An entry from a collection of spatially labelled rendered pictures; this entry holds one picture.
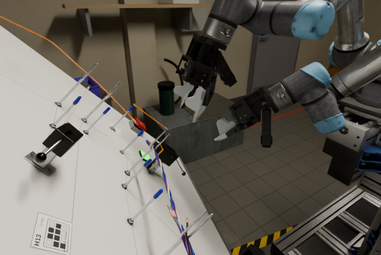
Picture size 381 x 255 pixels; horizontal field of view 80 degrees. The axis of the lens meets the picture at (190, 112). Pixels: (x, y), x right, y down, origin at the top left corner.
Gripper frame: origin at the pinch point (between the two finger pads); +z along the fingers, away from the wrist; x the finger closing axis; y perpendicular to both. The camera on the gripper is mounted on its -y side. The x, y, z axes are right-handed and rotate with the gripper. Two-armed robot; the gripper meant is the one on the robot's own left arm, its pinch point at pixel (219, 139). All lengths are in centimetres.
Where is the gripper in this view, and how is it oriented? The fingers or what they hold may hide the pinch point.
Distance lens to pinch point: 73.9
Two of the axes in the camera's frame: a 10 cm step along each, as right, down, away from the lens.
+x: -3.3, 0.8, -9.4
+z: -8.0, 5.1, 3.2
